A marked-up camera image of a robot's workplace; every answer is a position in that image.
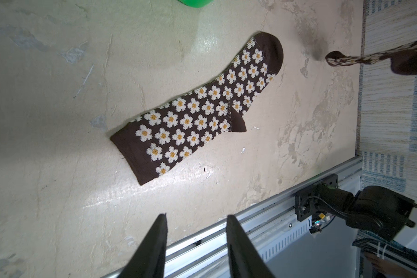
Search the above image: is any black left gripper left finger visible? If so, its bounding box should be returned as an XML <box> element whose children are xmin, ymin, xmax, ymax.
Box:
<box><xmin>118</xmin><ymin>214</ymin><xmax>167</xmax><ymax>278</ymax></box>

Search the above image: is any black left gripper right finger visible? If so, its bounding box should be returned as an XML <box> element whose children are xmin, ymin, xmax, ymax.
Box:
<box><xmin>227</xmin><ymin>215</ymin><xmax>274</xmax><ymax>278</ymax></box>

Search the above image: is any brown floral sock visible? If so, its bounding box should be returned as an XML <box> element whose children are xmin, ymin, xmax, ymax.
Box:
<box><xmin>325</xmin><ymin>41</ymin><xmax>417</xmax><ymax>75</ymax></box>
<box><xmin>110</xmin><ymin>32</ymin><xmax>284</xmax><ymax>185</ymax></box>

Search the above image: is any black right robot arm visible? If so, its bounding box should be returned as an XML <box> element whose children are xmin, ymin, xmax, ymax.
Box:
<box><xmin>313</xmin><ymin>185</ymin><xmax>417</xmax><ymax>241</ymax></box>

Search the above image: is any green plastic basket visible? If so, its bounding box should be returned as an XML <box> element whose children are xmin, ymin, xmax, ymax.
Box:
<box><xmin>178</xmin><ymin>0</ymin><xmax>213</xmax><ymax>8</ymax></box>

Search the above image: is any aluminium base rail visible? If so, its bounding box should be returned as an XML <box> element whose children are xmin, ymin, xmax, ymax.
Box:
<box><xmin>100</xmin><ymin>155</ymin><xmax>364</xmax><ymax>278</ymax></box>

